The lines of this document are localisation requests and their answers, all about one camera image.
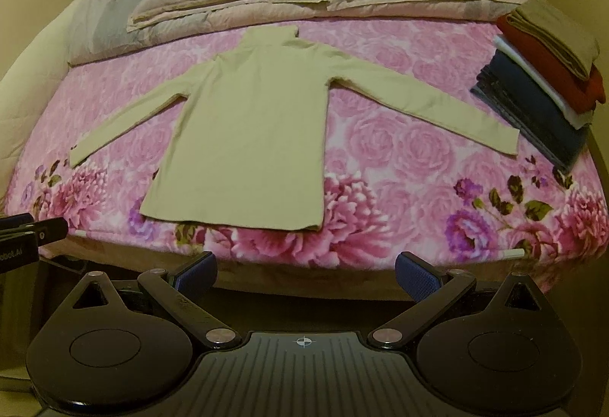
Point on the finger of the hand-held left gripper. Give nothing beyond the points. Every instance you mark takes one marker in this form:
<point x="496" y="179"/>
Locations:
<point x="50" y="231"/>
<point x="16" y="221"/>

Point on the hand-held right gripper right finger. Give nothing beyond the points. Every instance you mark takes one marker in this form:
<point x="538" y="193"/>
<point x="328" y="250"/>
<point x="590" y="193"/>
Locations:
<point x="418" y="276"/>

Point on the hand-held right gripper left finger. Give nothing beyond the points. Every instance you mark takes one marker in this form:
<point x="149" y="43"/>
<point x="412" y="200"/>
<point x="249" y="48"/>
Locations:
<point x="197" y="272"/>

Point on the cream long-sleeved shirt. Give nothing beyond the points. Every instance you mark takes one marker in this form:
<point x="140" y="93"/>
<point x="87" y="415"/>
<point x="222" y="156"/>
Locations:
<point x="247" y="136"/>

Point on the pink floral bed sheet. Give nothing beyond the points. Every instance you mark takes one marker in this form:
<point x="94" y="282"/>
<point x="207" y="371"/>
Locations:
<point x="404" y="160"/>

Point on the cream padded headboard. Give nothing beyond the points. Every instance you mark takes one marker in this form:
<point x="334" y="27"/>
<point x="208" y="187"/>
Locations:
<point x="33" y="103"/>

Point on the folded blue jeans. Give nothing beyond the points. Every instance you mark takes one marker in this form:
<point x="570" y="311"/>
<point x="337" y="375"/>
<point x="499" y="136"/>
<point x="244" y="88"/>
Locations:
<point x="518" y="120"/>

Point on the folded navy garment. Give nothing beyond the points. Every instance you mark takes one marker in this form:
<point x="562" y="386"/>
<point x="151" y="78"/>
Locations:
<point x="523" y="89"/>

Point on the folded white garment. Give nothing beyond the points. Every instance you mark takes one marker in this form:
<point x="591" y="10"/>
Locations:
<point x="540" y="81"/>

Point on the folded red sweater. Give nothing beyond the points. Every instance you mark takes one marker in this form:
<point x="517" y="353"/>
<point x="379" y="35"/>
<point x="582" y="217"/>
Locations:
<point x="533" y="51"/>

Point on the pink grey patchwork quilt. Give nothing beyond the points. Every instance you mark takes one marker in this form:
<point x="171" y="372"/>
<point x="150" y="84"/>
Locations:
<point x="200" y="3"/>

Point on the folded tan garment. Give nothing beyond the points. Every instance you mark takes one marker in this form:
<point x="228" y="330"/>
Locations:
<point x="556" y="31"/>

